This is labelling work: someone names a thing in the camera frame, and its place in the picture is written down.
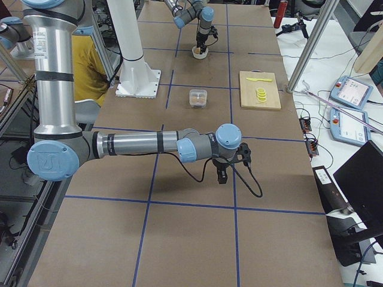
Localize upper teach pendant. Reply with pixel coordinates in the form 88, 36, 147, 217
330, 76, 373, 110

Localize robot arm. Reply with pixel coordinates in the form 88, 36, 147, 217
164, 0, 218, 60
21, 1, 252, 184

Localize red bottle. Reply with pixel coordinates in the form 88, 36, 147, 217
273, 0, 288, 29

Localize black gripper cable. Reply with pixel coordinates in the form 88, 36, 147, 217
161, 151, 264, 198

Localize white bowl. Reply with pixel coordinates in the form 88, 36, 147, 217
191, 46, 208, 60

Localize aluminium camera post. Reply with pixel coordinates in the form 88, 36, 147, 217
287, 0, 339, 93

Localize black box with labels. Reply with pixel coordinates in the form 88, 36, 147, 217
312, 166, 353, 215

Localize black monitor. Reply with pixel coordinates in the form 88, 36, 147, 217
333, 140, 382, 228

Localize yellow plastic knife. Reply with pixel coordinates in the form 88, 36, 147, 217
246, 77, 273, 83

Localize clear plastic egg box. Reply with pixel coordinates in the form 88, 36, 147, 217
189, 89, 207, 108

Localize lower teach pendant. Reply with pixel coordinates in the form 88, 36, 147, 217
330, 108, 371, 146

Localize person in yellow shirt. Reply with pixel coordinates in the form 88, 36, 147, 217
72, 35, 110, 106

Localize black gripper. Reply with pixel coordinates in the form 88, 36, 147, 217
196, 25, 218, 54
212, 142, 251, 184

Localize black tripod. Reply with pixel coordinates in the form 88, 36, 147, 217
276, 11, 311, 39

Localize wooden cutting board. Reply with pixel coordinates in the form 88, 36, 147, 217
239, 71, 281, 110

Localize teach pendant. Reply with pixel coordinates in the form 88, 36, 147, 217
330, 108, 371, 146
330, 76, 373, 110

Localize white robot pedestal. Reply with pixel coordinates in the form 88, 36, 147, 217
107, 0, 161, 99

